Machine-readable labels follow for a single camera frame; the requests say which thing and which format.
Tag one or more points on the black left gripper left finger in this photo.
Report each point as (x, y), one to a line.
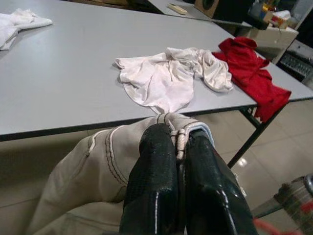
(151, 176)

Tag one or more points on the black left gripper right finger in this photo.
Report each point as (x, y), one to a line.
(205, 186)

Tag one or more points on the white jeans dark stitching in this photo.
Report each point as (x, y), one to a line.
(85, 171)

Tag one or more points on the cream white garment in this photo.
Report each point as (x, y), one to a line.
(159, 83)

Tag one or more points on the red garment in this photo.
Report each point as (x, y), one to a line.
(254, 73)

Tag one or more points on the white table black legs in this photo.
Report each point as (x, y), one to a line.
(61, 73)

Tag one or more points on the black grille device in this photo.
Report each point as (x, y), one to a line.
(296, 66)

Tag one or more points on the white side cabinet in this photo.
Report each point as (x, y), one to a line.
(276, 41)

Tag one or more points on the pale wooden block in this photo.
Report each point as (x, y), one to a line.
(177, 9)

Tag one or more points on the grey table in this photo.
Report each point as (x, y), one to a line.
(159, 6)

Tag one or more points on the brown box round hole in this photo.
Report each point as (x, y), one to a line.
(200, 9)

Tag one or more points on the colourful toy box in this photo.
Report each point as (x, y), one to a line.
(281, 19)

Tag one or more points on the white crumpled garment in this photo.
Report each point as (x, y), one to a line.
(14, 27)

